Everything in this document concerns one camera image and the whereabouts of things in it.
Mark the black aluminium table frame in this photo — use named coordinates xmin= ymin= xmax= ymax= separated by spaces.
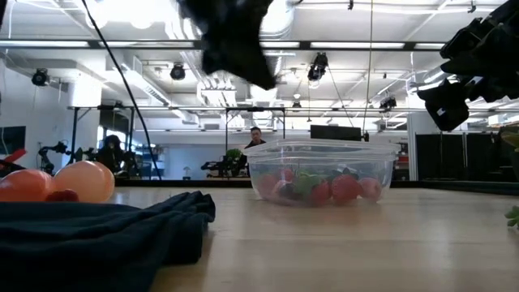
xmin=115 ymin=178 xmax=519 ymax=196

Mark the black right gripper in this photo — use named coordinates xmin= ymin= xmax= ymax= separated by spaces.
xmin=416 ymin=15 xmax=519 ymax=133

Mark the black monitor screen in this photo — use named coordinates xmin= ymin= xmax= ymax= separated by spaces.
xmin=310 ymin=124 xmax=363 ymax=143

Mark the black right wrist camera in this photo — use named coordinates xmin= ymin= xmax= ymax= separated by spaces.
xmin=440 ymin=18 xmax=487 ymax=60

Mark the pink orange toy peach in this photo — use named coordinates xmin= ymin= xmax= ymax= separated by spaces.
xmin=54 ymin=160 xmax=116 ymax=204

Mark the dark navy folded cloth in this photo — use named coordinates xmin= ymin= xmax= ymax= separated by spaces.
xmin=0 ymin=190 xmax=217 ymax=292

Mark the dark toy blackberry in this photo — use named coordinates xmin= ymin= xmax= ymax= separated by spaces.
xmin=281 ymin=182 xmax=299 ymax=200

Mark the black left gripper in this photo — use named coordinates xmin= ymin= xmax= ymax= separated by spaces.
xmin=177 ymin=0 xmax=279 ymax=91

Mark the dark wall screen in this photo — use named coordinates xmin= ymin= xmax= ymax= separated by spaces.
xmin=0 ymin=125 xmax=27 ymax=157

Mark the black room partition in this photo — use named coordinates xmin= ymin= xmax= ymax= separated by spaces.
xmin=415 ymin=132 xmax=504 ymax=183

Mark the red and black clamp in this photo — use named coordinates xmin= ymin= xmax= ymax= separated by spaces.
xmin=0 ymin=148 xmax=28 ymax=178

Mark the potted green succulent plant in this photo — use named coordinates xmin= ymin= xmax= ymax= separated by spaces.
xmin=498 ymin=125 xmax=519 ymax=229

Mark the person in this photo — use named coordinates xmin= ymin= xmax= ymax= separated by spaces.
xmin=96 ymin=134 xmax=131 ymax=176
xmin=244 ymin=126 xmax=268 ymax=150

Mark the silver ventilation duct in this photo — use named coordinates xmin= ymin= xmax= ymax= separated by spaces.
xmin=259 ymin=0 xmax=297 ymax=102

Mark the plain red strawberry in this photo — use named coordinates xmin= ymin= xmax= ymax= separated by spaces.
xmin=330 ymin=174 xmax=362 ymax=204

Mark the small pink-red fruit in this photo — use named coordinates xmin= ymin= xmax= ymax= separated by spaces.
xmin=45 ymin=188 xmax=80 ymax=203

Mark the clear plastic food container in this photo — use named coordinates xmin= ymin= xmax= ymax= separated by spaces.
xmin=242 ymin=137 xmax=401 ymax=208

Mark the black overhead light beam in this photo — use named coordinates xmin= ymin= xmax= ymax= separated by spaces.
xmin=0 ymin=38 xmax=451 ymax=52

